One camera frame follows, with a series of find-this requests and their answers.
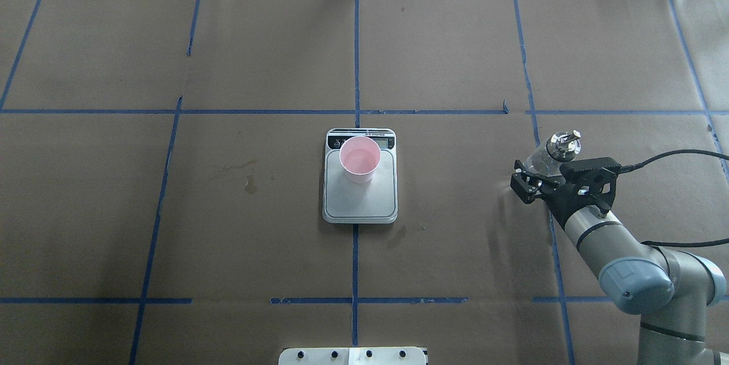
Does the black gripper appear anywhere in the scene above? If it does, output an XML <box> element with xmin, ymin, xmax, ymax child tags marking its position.
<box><xmin>510</xmin><ymin>157</ymin><xmax>622</xmax><ymax>228</ymax></box>

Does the clear glass sauce bottle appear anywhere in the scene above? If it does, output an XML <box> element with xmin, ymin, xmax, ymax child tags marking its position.
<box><xmin>527</xmin><ymin>130</ymin><xmax>581</xmax><ymax>170</ymax></box>

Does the pink paper cup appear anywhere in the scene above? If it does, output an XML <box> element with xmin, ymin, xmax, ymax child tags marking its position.
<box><xmin>339</xmin><ymin>135</ymin><xmax>381</xmax><ymax>184</ymax></box>

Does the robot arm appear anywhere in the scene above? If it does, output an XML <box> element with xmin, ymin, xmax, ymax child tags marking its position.
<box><xmin>510</xmin><ymin>157</ymin><xmax>727</xmax><ymax>364</ymax></box>

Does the silver digital kitchen scale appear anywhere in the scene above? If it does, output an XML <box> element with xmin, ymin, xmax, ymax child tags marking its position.
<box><xmin>321</xmin><ymin>128</ymin><xmax>399</xmax><ymax>224</ymax></box>

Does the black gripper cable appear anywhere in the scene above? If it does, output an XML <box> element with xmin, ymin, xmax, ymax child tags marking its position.
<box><xmin>620</xmin><ymin>149</ymin><xmax>729</xmax><ymax>249</ymax></box>

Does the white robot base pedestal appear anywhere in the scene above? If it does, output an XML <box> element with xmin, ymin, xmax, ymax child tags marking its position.
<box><xmin>278</xmin><ymin>346</ymin><xmax>429</xmax><ymax>364</ymax></box>

